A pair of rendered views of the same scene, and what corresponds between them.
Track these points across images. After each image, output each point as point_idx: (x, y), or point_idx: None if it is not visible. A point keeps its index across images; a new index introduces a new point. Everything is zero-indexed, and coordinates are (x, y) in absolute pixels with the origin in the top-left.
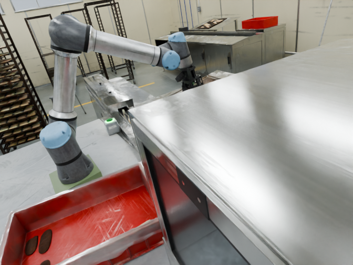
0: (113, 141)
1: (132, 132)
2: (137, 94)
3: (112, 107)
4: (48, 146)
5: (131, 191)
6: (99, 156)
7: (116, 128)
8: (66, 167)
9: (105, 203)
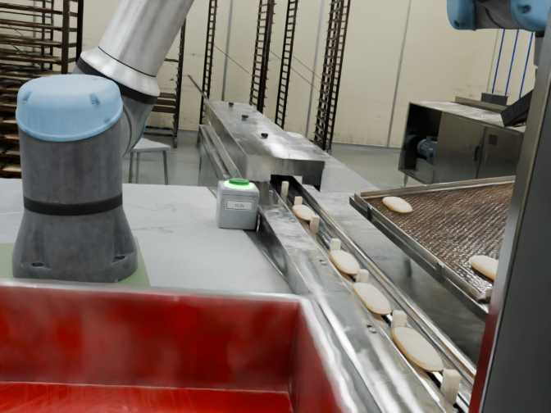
0: (225, 244)
1: (296, 235)
2: (335, 174)
3: (258, 164)
4: (29, 126)
5: (231, 394)
6: (163, 263)
7: (248, 213)
8: (50, 226)
9: (119, 394)
